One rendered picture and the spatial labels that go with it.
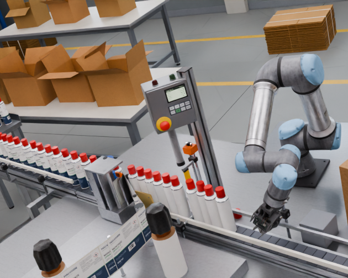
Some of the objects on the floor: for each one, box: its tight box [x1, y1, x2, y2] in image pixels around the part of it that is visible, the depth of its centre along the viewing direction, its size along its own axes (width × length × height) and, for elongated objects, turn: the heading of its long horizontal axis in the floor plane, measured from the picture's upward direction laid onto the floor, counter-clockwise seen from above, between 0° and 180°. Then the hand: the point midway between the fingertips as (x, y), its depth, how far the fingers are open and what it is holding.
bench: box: [0, 0, 181, 68], centre depth 690 cm, size 220×80×78 cm, turn 86°
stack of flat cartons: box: [263, 4, 337, 55], centre depth 624 cm, size 64×53×31 cm
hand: (262, 229), depth 212 cm, fingers closed
